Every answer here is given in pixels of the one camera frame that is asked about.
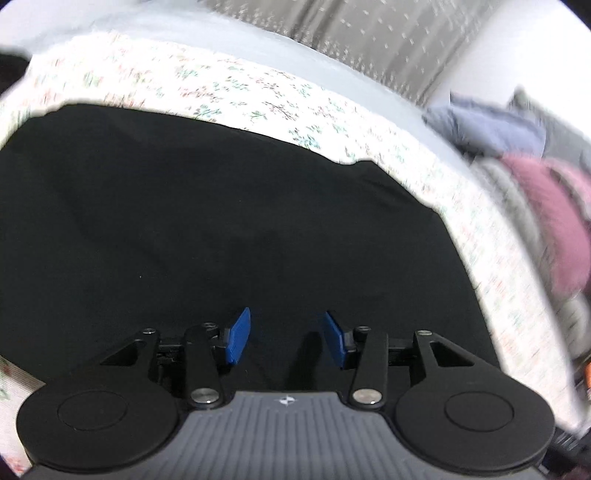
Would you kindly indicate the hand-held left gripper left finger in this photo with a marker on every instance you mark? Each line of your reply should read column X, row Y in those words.
column 240, row 337

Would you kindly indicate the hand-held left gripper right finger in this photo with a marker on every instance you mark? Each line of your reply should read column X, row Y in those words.
column 336, row 339

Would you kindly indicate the black pants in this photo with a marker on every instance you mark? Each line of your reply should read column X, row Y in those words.
column 221, row 221

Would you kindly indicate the floral bed sheet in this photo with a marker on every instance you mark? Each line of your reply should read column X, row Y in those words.
column 258, row 87

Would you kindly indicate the grey patterned curtain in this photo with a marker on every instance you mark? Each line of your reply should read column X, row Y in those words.
column 369, row 37

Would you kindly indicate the grey cloth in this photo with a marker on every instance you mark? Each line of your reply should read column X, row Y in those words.
column 563, row 129

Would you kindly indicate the blue-grey cloth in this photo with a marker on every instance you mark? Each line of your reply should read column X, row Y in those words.
column 489, row 127

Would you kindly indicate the orange item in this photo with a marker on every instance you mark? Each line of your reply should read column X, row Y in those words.
column 588, row 374

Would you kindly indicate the dark cloth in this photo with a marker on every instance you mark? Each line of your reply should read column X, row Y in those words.
column 10, row 71

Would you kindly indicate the light blue bed cover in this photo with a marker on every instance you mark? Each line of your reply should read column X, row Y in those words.
column 323, row 60

